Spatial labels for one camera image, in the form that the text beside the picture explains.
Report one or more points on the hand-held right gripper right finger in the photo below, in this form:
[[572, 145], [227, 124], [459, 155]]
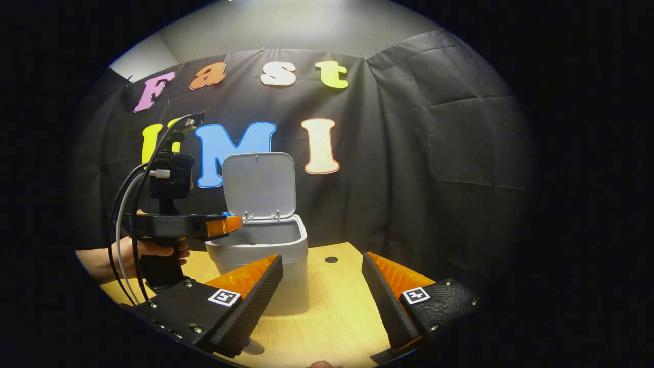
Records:
[[383, 301]]

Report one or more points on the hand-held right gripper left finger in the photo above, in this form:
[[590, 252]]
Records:
[[250, 306]]

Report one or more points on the black backdrop cloth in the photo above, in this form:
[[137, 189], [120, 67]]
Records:
[[434, 153]]

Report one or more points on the wooden desktop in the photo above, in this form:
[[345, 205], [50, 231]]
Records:
[[332, 306]]

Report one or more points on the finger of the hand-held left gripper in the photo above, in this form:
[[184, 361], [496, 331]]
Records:
[[225, 225]]

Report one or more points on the white desktop garbage bin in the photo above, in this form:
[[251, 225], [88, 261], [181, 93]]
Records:
[[260, 184]]

